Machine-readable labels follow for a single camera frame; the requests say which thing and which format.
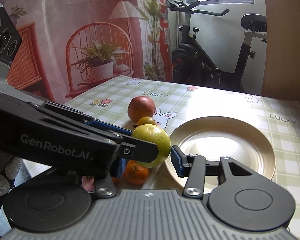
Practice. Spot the yellow green lemon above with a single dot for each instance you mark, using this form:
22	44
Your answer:
153	133

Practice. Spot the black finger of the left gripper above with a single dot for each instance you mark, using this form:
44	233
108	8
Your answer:
38	134

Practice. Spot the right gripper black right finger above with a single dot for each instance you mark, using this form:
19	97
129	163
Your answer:
235	194

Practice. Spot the black exercise bike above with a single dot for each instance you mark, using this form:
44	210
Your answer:
218	51

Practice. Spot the wooden board panel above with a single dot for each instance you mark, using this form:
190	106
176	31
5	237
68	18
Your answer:
282	71

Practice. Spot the small orange tangerine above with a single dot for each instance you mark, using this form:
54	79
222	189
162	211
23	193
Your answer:
135	174

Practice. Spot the green checked bunny tablecloth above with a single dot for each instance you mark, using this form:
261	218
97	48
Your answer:
278	120

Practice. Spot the red apple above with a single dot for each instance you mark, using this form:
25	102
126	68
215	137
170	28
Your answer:
139	107

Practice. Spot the grey gloved left hand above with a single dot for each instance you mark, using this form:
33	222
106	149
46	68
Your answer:
9	169

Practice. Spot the small yellow orange fruit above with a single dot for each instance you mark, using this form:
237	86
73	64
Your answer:
146	120

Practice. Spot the cream round plate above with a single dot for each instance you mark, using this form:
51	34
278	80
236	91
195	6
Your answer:
218	136

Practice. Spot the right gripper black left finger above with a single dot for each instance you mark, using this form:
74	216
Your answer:
73	195

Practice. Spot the pink printed backdrop curtain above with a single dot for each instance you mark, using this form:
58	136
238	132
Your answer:
70	46

